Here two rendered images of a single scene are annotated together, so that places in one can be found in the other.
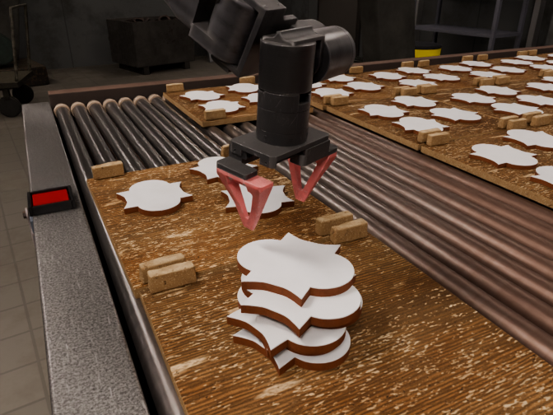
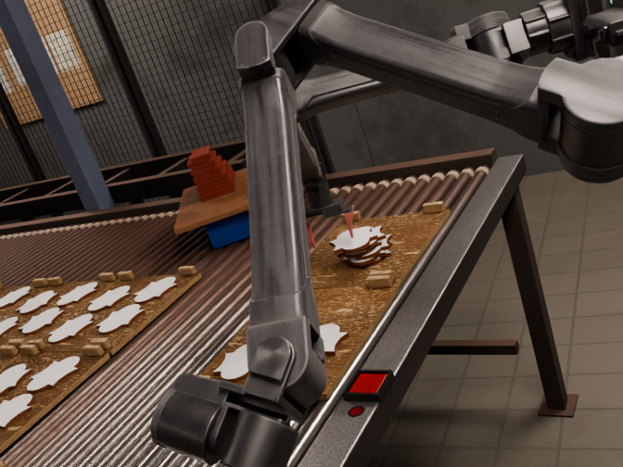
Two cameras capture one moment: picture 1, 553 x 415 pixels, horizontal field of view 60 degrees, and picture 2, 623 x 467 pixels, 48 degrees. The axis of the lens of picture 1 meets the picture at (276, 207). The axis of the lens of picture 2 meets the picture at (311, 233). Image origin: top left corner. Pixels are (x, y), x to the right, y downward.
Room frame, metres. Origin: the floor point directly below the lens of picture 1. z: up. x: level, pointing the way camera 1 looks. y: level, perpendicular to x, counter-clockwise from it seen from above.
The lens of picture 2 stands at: (1.34, 1.41, 1.66)
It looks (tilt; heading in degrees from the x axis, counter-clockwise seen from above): 20 degrees down; 241
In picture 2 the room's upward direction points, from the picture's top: 19 degrees counter-clockwise
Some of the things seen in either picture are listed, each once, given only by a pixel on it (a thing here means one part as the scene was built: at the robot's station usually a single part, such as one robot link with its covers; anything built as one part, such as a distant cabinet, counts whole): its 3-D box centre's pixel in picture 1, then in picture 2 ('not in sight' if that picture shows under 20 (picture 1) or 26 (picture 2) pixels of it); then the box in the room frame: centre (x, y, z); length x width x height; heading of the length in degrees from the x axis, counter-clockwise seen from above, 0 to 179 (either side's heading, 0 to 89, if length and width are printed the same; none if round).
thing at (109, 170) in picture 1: (108, 170); not in sight; (0.87, 0.33, 0.95); 0.06 x 0.02 x 0.03; 118
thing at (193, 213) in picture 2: not in sight; (246, 187); (0.32, -0.80, 1.03); 0.50 x 0.50 x 0.02; 61
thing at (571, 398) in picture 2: not in sight; (534, 302); (-0.19, -0.09, 0.43); 0.12 x 0.12 x 0.85; 27
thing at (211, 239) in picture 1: (208, 204); (298, 337); (0.76, 0.12, 0.93); 0.41 x 0.35 x 0.02; 28
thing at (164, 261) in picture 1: (162, 268); (379, 282); (0.52, 0.15, 0.95); 0.06 x 0.02 x 0.03; 118
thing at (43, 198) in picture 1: (51, 200); (368, 385); (0.78, 0.41, 0.92); 0.06 x 0.06 x 0.01; 27
